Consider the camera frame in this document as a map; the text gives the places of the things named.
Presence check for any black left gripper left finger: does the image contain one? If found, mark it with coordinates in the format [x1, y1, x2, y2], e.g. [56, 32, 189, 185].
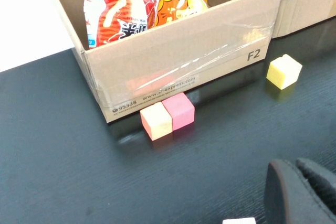
[264, 159, 336, 224]

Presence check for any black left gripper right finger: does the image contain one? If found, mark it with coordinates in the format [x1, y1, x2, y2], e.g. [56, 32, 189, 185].
[296, 157, 336, 213]

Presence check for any red shrimp chips bag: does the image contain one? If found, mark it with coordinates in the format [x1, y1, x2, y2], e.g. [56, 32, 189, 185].
[83, 0, 166, 49]

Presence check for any large orange fries snack bag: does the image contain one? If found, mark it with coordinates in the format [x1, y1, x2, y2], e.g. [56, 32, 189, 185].
[146, 0, 211, 29]

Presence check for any pale white foam cube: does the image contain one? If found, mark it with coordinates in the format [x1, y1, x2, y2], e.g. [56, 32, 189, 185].
[222, 217, 257, 224]

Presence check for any yellow foam cube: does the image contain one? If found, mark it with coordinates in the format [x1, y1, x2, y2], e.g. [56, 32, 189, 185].
[266, 54, 303, 90]

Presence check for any pink foam cube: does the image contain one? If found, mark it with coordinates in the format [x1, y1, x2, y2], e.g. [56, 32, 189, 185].
[161, 92, 195, 132]

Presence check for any orange foam cube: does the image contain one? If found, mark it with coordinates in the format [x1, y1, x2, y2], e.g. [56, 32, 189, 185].
[140, 102, 174, 142]

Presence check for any cardboard box with label sticker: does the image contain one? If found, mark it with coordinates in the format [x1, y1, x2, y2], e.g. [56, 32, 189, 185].
[272, 0, 336, 39]

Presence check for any cardboard box with F2 print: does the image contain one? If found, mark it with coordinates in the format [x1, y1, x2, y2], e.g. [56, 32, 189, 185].
[48, 0, 287, 124]

